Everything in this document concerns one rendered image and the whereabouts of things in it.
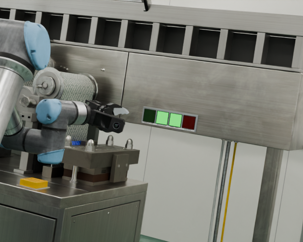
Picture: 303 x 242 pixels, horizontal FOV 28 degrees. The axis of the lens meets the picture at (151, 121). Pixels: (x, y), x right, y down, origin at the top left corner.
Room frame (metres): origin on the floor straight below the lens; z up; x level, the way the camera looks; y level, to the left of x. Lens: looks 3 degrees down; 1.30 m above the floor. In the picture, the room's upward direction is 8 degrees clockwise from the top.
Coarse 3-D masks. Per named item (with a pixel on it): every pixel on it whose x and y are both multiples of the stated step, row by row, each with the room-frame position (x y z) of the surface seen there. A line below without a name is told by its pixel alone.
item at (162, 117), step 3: (159, 111) 2.51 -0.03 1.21; (159, 114) 2.51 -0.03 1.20; (162, 114) 2.50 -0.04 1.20; (165, 114) 2.50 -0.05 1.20; (159, 117) 2.51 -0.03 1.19; (162, 117) 2.50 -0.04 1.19; (165, 117) 2.50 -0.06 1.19; (156, 120) 2.51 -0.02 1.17; (159, 120) 2.51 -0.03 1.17; (162, 120) 2.50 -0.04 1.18; (165, 120) 2.49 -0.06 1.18; (162, 123) 2.50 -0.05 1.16; (165, 123) 2.49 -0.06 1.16
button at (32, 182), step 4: (20, 180) 2.07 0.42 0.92; (24, 180) 2.06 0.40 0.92; (28, 180) 2.06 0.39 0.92; (32, 180) 2.07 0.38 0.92; (36, 180) 2.08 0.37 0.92; (40, 180) 2.09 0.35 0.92; (44, 180) 2.11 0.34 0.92; (20, 184) 2.07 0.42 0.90; (24, 184) 2.06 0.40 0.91; (28, 184) 2.05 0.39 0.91; (32, 184) 2.05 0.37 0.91; (36, 184) 2.04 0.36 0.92; (40, 184) 2.06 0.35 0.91; (44, 184) 2.09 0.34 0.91; (36, 188) 2.04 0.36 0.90
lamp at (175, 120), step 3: (171, 114) 2.49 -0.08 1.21; (174, 114) 2.48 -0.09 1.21; (177, 114) 2.47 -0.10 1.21; (171, 117) 2.48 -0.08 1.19; (174, 117) 2.48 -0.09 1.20; (177, 117) 2.47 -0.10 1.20; (180, 117) 2.47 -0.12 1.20; (171, 120) 2.48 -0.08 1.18; (174, 120) 2.48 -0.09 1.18; (177, 120) 2.47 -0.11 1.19; (180, 120) 2.47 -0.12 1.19; (171, 123) 2.48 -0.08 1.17; (174, 123) 2.48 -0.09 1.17; (177, 123) 2.47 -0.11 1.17; (180, 123) 2.47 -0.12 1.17; (177, 126) 2.47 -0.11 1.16
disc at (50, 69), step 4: (44, 68) 2.38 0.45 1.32; (48, 68) 2.37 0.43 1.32; (52, 68) 2.36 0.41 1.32; (40, 72) 2.38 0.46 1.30; (56, 72) 2.35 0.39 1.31; (36, 76) 2.39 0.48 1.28; (60, 76) 2.34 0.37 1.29; (36, 80) 2.39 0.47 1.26; (60, 80) 2.34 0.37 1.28; (60, 84) 2.34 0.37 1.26; (60, 88) 2.34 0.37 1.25; (36, 92) 2.38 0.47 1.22; (60, 92) 2.34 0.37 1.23; (56, 96) 2.34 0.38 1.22; (60, 96) 2.34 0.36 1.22
